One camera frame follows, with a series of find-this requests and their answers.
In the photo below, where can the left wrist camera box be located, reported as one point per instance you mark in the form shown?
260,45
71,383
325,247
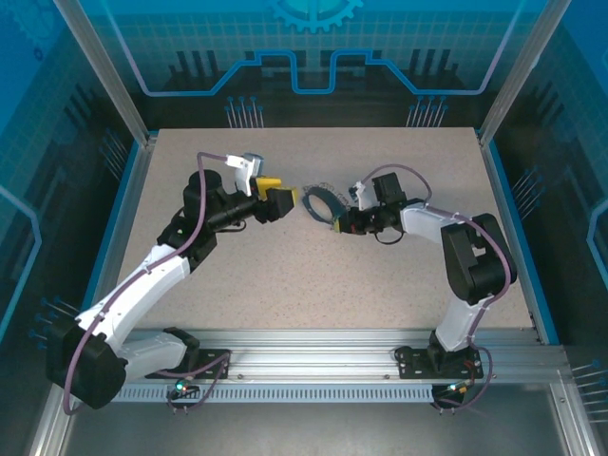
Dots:
254,164

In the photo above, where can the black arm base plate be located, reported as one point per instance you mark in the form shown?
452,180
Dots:
413,363
214,363

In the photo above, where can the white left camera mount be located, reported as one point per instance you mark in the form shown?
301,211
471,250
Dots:
243,178

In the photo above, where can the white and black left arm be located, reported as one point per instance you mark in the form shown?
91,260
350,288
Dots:
142,280

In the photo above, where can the black connector with green light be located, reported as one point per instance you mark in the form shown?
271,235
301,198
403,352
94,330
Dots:
451,389
183,387

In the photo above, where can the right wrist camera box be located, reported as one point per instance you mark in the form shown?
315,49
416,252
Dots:
356,191

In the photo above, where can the aluminium frame post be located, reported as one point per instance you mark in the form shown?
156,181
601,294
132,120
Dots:
512,71
116,81

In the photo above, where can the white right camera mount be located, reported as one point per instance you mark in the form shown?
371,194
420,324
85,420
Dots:
366,197

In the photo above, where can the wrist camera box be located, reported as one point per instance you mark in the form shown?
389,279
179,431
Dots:
254,164
356,191

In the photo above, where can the long aluminium mounting rail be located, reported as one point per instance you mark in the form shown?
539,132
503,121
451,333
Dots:
309,351

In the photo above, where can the aluminium frame rail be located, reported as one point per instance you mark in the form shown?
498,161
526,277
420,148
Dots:
52,427
572,418

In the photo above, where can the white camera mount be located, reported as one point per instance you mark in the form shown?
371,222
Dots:
366,197
243,178

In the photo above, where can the blue table edge strip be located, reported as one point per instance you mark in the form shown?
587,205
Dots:
503,190
107,242

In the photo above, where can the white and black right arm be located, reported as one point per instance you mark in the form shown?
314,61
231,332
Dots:
475,266

